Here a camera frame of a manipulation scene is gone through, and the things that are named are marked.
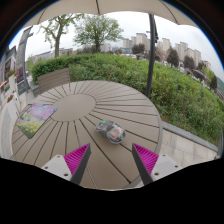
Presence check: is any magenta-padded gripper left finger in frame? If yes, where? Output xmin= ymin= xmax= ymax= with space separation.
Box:
xmin=41 ymin=143 xmax=92 ymax=186

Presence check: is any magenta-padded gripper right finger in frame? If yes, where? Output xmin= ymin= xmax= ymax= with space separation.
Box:
xmin=131 ymin=143 xmax=183 ymax=187

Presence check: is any transparent computer mouse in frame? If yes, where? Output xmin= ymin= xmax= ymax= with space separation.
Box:
xmin=94 ymin=119 xmax=127 ymax=145

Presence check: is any cherry blossom print mouse pad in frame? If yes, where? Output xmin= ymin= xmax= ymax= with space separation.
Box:
xmin=15 ymin=102 xmax=58 ymax=140

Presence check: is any brown slatted chair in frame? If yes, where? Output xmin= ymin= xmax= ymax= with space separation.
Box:
xmin=36 ymin=67 xmax=72 ymax=95

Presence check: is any white planter box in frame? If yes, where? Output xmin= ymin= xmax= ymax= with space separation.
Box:
xmin=6 ymin=94 xmax=22 ymax=118

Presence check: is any green hedge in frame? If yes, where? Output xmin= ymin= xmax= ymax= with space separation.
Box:
xmin=30 ymin=53 xmax=224 ymax=146

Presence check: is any sparse-leaved tree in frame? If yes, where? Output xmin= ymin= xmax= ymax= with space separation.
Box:
xmin=39 ymin=13 xmax=84 ymax=59

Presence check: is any group of apartment buildings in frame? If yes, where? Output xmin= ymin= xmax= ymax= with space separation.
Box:
xmin=122 ymin=32 xmax=213 ymax=70

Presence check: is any tall grey sign pillar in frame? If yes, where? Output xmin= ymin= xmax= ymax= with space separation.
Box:
xmin=15 ymin=26 xmax=35 ymax=96

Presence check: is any round leafy tree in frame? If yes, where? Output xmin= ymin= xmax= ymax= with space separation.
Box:
xmin=73 ymin=13 xmax=125 ymax=54

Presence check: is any beige patio umbrella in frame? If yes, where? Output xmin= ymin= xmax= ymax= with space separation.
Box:
xmin=23 ymin=0 xmax=200 ymax=98

